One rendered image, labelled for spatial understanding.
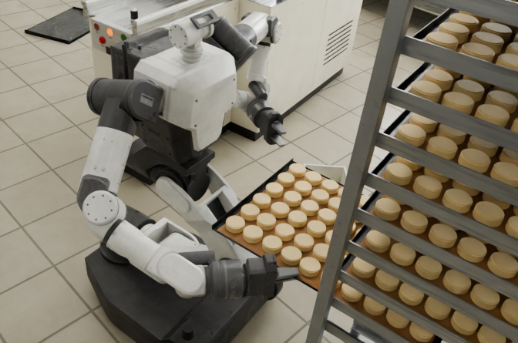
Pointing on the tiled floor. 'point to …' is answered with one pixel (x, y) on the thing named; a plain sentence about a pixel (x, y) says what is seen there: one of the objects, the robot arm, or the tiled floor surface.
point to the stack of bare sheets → (63, 26)
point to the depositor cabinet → (304, 36)
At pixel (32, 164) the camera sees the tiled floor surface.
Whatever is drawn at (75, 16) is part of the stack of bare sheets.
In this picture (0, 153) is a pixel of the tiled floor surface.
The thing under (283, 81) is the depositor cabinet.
